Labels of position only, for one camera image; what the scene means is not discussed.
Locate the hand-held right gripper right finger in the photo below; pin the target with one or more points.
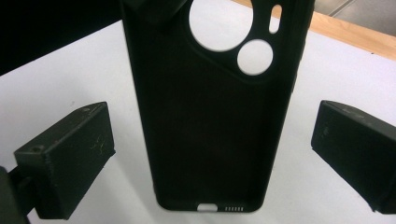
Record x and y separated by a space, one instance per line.
358 152

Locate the black phone case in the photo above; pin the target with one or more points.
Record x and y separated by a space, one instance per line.
211 124

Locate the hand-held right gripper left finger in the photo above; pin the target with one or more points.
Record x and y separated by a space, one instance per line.
71 161

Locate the wooden table edge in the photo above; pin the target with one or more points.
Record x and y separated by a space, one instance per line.
351 34

